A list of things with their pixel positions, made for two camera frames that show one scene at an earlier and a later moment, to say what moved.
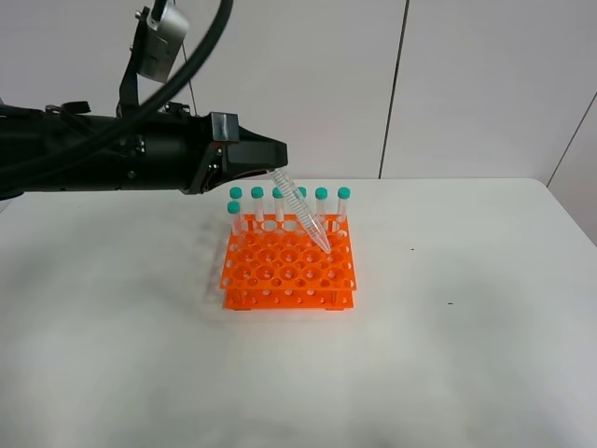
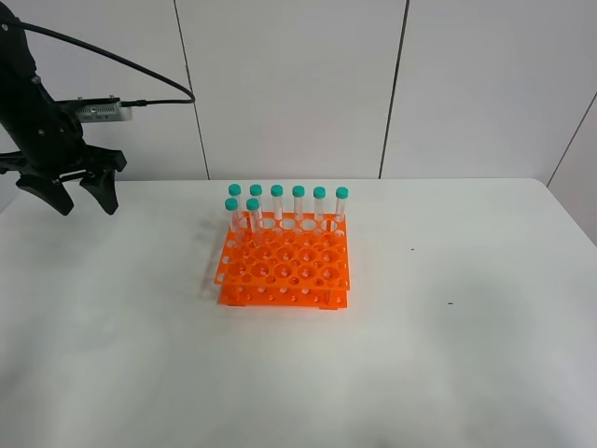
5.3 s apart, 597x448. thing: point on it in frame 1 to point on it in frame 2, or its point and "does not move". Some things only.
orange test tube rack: [276, 264] does not move
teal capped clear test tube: [309, 217] to [255, 219]
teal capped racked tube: [321, 195] does not move
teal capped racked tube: [277, 193] does not move
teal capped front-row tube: [233, 208] does not move
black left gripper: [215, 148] to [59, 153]
